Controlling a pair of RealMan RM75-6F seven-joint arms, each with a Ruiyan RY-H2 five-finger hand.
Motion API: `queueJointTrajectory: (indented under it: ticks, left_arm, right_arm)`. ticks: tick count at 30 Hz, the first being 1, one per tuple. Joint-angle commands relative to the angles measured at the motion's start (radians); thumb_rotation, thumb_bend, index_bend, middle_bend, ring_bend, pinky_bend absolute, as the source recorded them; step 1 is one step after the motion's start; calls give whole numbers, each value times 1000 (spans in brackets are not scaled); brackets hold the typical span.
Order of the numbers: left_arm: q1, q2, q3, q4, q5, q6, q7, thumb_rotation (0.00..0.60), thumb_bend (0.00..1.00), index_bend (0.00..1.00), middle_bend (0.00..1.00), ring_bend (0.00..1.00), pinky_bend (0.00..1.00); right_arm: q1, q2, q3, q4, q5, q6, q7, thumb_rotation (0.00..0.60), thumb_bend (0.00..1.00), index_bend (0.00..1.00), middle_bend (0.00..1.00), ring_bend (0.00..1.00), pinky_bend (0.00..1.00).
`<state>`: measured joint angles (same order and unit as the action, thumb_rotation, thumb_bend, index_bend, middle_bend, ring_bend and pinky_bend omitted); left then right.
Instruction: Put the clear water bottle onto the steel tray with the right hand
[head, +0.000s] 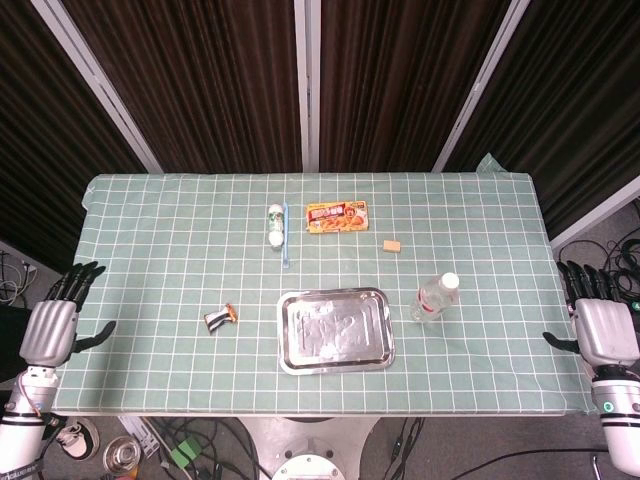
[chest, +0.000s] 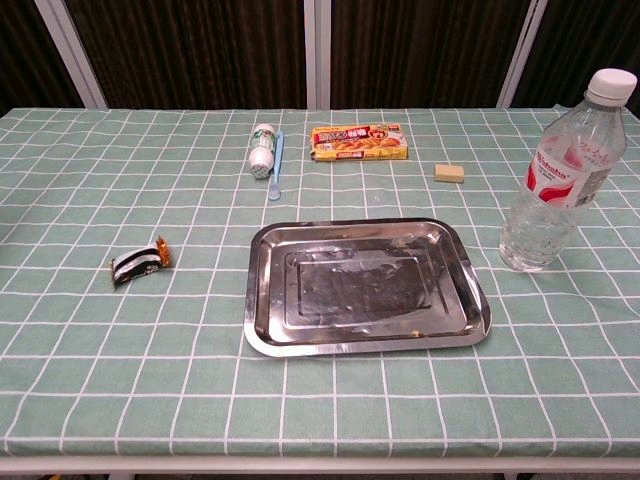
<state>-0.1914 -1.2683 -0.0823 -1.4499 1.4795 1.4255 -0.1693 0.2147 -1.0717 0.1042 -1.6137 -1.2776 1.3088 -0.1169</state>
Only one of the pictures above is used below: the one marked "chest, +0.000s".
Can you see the yellow curry box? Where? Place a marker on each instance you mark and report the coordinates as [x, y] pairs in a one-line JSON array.
[[360, 142]]

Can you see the white frame post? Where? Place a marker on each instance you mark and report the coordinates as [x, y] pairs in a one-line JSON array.
[[317, 55], [520, 55], [75, 55]]

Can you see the green checked tablecloth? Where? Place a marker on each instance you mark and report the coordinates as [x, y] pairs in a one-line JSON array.
[[150, 375]]

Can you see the light blue toothbrush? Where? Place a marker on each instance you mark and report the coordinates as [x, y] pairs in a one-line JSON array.
[[276, 165]]

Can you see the small white green bottle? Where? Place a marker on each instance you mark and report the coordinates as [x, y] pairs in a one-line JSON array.
[[261, 155]]

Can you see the transparent plastic water bottle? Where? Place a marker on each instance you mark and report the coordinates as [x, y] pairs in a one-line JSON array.
[[550, 210]]

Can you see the black white snack wrapper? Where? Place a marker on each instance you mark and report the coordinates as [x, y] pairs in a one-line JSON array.
[[137, 264]]

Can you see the stainless steel tray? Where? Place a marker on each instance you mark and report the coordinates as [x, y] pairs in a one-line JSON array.
[[365, 290]]

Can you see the beige rectangular block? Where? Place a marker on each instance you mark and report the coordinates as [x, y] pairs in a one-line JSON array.
[[448, 173]]

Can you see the white table frame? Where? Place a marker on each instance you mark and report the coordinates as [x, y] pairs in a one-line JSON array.
[[320, 465]]

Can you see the dark pleated curtain panel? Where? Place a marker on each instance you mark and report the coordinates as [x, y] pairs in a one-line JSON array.
[[575, 45], [425, 50], [200, 50], [30, 55]]

